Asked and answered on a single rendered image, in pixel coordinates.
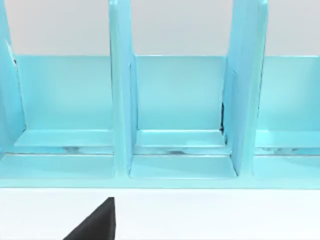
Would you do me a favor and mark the light blue rack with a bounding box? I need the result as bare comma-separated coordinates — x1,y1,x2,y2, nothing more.
0,0,320,190

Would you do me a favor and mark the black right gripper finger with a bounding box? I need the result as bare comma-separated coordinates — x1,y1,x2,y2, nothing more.
62,196,117,240

